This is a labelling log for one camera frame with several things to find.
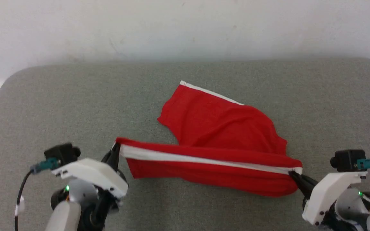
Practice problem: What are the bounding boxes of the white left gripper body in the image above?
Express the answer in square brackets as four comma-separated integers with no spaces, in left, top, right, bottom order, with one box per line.
[51,158,129,199]

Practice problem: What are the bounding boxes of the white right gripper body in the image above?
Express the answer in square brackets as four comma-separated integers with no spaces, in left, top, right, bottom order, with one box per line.
[302,171,368,226]

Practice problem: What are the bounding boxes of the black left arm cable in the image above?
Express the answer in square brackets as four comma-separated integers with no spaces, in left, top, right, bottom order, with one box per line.
[14,157,60,231]

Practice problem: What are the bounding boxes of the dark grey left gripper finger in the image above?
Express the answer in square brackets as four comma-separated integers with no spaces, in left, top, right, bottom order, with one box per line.
[112,142,121,172]
[101,148,116,168]

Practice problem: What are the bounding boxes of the grey fabric sofa cushion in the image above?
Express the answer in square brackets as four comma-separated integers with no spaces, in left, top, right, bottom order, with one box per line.
[0,58,370,231]

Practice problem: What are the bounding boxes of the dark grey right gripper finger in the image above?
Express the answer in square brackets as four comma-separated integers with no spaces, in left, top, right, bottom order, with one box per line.
[288,171,320,190]
[294,177,315,201]

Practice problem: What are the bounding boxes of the red shorts with white stripes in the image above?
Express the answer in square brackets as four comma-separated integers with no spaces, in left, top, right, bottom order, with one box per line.
[115,81,303,197]

